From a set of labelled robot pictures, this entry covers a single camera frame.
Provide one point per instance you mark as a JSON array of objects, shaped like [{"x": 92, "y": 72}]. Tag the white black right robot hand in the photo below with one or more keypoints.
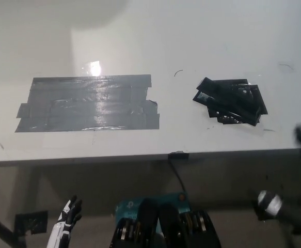
[{"x": 270, "y": 204}]

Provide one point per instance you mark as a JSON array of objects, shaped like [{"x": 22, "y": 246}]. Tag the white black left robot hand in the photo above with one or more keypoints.
[{"x": 62, "y": 227}]

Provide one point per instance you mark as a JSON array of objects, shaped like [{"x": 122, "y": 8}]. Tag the black tape spot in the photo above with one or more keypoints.
[{"x": 261, "y": 109}]

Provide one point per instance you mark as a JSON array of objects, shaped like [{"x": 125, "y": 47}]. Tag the black floor tape patch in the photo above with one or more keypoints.
[{"x": 31, "y": 222}]

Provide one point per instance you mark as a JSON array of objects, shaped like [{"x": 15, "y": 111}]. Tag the black diagonal metal bar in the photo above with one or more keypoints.
[{"x": 0, "y": 228}]

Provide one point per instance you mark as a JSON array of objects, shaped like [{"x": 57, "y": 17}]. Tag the teal router box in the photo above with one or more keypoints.
[{"x": 129, "y": 208}]

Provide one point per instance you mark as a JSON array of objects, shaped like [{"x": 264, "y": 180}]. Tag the grey duct tape patch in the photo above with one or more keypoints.
[{"x": 88, "y": 103}]

